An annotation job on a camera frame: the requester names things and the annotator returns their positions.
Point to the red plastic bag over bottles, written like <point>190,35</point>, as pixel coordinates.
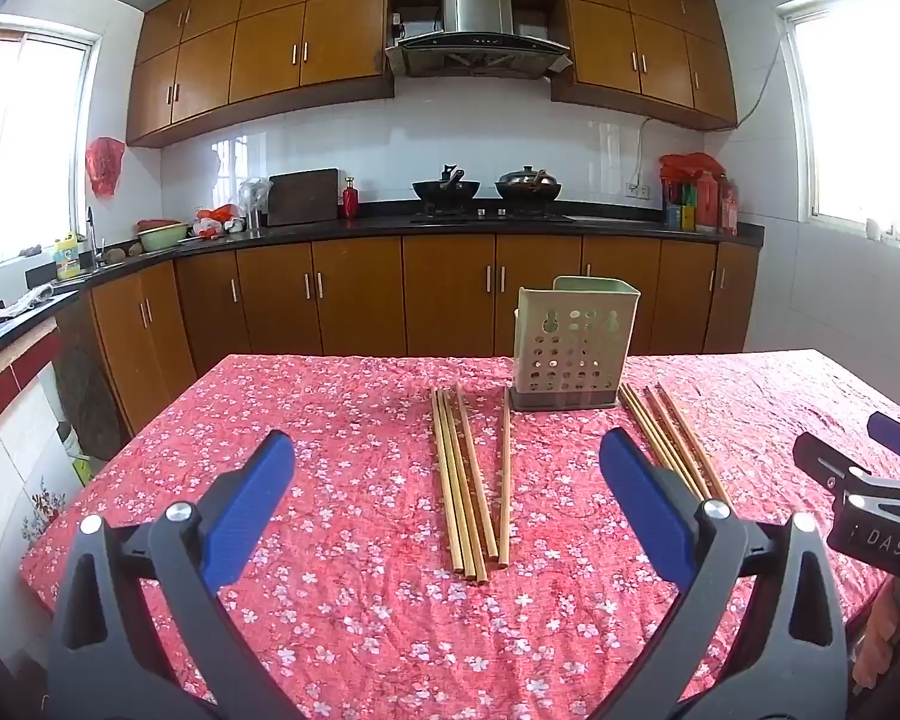
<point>690,165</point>

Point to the black kitchen countertop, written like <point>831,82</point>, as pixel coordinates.
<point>390,225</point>

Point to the small bright window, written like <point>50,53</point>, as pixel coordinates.
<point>862,105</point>

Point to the red floral tablecloth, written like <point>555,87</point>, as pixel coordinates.
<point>307,427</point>

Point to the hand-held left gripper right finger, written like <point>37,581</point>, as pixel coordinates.
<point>645,502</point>

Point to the wooden wall cabinet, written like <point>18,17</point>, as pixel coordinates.
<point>645,45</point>
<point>270,45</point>

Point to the red and white plastic bags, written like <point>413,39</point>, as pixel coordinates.
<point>217,219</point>

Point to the red plastic bag on wall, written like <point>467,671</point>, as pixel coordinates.
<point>105,165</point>

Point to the red bottle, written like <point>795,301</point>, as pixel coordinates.
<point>351,201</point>

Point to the wall power outlet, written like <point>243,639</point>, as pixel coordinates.
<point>637,189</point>

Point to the row of condiment bottles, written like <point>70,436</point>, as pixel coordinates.
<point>709,206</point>

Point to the black wok with utensils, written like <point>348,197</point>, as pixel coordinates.
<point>446,191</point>

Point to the black gas stove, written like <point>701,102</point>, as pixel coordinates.
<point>495,217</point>

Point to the wooden base cabinets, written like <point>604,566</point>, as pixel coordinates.
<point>360,292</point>

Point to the perforated beige chopstick holder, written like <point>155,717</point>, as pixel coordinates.
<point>570,360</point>

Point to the grey rag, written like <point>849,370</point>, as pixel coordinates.
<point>19,304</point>

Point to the steel range hood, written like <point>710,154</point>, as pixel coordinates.
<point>476,15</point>

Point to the yellow detergent bottle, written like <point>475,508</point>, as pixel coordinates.
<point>66,259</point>

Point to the metal faucet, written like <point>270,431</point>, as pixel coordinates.
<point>90,236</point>

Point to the dark wooden cutting board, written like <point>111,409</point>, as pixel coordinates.
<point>304,196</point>

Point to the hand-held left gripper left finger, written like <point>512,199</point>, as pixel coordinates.
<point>247,502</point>

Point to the large sliding window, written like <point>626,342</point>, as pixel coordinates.
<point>30,150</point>

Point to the black wok with lid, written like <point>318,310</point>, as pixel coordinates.
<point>527,186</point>

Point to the green basin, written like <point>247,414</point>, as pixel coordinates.
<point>163,237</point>

